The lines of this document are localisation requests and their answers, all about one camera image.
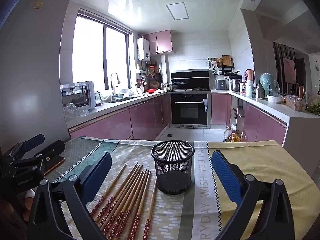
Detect ceiling light panel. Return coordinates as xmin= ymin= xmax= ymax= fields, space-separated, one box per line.
xmin=165 ymin=2 xmax=189 ymax=20

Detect white bowl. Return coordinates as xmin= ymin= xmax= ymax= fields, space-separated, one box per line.
xmin=266 ymin=94 xmax=285 ymax=104

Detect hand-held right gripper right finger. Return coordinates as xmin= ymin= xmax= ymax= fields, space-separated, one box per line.
xmin=211 ymin=150 xmax=295 ymax=240

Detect dark phone with brown edge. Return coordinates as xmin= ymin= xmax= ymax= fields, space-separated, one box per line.
xmin=43 ymin=153 xmax=66 ymax=176

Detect person's left hand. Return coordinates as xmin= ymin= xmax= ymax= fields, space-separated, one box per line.
xmin=23 ymin=197 xmax=34 ymax=222

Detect white water heater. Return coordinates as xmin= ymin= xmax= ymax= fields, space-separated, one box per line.
xmin=137 ymin=37 xmax=151 ymax=61

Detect green leafy vegetables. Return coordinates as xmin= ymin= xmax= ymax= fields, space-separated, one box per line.
xmin=306 ymin=104 xmax=320 ymax=115

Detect white microwave oven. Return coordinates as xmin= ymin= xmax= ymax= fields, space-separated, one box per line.
xmin=61 ymin=81 xmax=97 ymax=110

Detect black mesh utensil holder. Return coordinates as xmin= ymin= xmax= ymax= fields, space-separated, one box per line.
xmin=151 ymin=140 xmax=195 ymax=195

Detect pink kettle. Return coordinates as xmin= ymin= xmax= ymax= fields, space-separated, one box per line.
xmin=244 ymin=69 xmax=255 ymax=83

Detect clear plastic bag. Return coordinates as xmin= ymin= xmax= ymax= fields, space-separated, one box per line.
xmin=62 ymin=102 xmax=89 ymax=120

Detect steel sink faucet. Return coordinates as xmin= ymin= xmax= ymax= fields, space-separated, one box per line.
xmin=110 ymin=72 xmax=121 ymax=98

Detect black wall shelf rack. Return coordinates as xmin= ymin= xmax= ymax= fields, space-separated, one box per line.
xmin=207 ymin=55 xmax=234 ymax=75

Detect grey refrigerator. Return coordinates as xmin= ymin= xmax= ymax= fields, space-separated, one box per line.
xmin=0 ymin=0 xmax=75 ymax=153

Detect clear plastic food container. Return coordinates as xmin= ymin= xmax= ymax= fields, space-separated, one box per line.
xmin=285 ymin=95 xmax=307 ymax=112

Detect framed wall picture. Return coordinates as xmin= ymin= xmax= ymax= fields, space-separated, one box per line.
xmin=282 ymin=57 xmax=297 ymax=84

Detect wok with glass lid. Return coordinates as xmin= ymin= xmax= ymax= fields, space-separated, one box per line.
xmin=171 ymin=79 xmax=187 ymax=90

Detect teal appliance under plastic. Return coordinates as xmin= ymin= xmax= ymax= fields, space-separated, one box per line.
xmin=259 ymin=73 xmax=280 ymax=97

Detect pink wall cabinet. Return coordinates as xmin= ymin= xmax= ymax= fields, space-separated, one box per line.
xmin=144 ymin=29 xmax=174 ymax=55

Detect built-in black oven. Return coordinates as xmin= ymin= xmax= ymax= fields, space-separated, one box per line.
xmin=170 ymin=91 xmax=210 ymax=128

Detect silver rice cooker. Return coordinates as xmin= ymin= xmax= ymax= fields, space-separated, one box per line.
xmin=214 ymin=77 xmax=229 ymax=90

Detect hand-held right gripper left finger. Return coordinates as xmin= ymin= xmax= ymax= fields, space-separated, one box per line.
xmin=27 ymin=152 xmax=112 ymax=240

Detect bundle of wooden chopsticks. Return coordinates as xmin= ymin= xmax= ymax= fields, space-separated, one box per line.
xmin=90 ymin=162 xmax=157 ymax=240

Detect steel stock pot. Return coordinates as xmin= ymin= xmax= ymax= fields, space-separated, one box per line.
xmin=229 ymin=74 xmax=243 ymax=92

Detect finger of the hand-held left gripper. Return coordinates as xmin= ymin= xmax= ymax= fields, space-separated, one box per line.
xmin=5 ymin=134 xmax=45 ymax=161
xmin=15 ymin=139 xmax=66 ymax=176

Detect black range hood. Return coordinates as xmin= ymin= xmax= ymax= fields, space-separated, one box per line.
xmin=171 ymin=70 xmax=210 ymax=90

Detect patchwork printed tablecloth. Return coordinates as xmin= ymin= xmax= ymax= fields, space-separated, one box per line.
xmin=42 ymin=135 xmax=317 ymax=240

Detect pink base cabinet run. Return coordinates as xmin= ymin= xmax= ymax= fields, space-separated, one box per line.
xmin=68 ymin=92 xmax=171 ymax=141
xmin=211 ymin=93 xmax=288 ymax=147

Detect kitchen window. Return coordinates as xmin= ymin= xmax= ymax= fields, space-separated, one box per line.
xmin=72 ymin=8 xmax=132 ymax=90

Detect yellow cooking oil bottle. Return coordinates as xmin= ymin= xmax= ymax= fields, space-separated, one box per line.
xmin=226 ymin=129 xmax=240 ymax=143

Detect dark slatted wall panel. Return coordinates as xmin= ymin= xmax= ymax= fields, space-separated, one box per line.
xmin=272 ymin=41 xmax=295 ymax=85

